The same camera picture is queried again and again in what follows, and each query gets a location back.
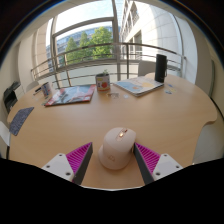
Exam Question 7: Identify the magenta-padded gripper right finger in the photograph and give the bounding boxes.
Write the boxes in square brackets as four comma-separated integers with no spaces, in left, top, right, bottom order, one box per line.
[133,142,184,186]

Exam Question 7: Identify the black office printer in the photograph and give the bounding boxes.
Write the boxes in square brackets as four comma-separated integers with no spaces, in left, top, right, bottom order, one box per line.
[2,80,22,114]

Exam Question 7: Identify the white computer mouse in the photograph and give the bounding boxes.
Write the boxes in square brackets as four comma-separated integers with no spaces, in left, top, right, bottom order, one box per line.
[97,126,137,171]

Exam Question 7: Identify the blue patterned mouse pad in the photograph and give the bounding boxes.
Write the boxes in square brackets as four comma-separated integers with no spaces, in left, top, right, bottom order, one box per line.
[8,106,35,137]

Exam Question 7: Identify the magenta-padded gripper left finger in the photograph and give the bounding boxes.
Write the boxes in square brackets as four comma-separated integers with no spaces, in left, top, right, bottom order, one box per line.
[41,142,94,186]

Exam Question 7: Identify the green trees outside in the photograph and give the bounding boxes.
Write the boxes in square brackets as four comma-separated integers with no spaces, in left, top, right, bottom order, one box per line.
[64,26,114,65]

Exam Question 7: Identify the red magazine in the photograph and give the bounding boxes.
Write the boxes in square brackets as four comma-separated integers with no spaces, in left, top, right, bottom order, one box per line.
[43,83,97,108]

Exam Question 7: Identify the metal balcony railing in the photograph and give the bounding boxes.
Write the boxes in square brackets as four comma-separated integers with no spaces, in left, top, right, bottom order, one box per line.
[30,42,188,88]

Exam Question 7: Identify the light illustrated book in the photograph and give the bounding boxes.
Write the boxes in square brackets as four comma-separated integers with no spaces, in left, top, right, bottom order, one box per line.
[113,75,165,98]

